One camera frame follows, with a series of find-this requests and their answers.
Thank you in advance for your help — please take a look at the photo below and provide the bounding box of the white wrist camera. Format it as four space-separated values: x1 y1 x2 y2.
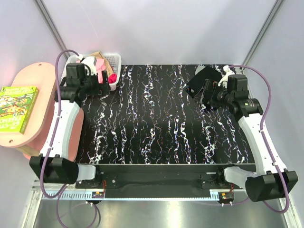
218 65 235 88
77 54 97 75

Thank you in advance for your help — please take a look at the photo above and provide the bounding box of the magenta t shirt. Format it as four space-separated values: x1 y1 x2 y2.
108 73 117 84

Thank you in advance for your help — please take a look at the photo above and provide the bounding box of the purple cable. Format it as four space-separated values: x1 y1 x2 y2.
197 65 290 213
40 49 100 227

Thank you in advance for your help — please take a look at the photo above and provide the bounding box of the beige t shirt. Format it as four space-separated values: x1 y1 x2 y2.
91 51 114 76

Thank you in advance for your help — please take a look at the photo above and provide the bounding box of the folded black t shirt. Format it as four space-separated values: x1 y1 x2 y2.
186 66 222 111

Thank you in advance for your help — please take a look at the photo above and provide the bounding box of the pink tiered shelf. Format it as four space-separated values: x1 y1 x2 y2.
0 61 85 161

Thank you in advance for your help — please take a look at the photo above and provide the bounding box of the light pink t shirt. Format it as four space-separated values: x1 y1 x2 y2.
95 58 106 84

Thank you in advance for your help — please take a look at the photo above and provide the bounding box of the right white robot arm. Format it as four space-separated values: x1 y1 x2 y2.
202 75 298 202

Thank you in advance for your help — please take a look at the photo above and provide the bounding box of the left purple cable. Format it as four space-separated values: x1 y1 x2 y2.
40 49 100 227

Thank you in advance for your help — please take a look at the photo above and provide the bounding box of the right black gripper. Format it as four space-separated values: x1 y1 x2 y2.
193 79 233 109

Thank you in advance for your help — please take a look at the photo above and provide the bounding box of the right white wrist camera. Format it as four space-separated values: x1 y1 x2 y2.
218 65 235 88

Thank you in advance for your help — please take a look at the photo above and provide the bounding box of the white plastic basket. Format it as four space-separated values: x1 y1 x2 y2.
61 52 122 91

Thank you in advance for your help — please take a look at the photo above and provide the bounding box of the black marbled table mat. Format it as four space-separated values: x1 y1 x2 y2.
76 65 254 164

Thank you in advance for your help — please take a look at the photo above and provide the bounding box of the green book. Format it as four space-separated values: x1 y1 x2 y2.
0 86 39 134

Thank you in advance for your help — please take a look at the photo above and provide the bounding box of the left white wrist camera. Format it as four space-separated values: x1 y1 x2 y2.
77 54 97 75

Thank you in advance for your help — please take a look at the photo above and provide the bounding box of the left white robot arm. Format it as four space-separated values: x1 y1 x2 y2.
29 63 110 188

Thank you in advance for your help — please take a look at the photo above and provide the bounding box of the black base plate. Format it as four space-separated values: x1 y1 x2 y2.
75 163 257 199

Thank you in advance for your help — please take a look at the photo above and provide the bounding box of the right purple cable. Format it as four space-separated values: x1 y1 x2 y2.
197 65 290 213

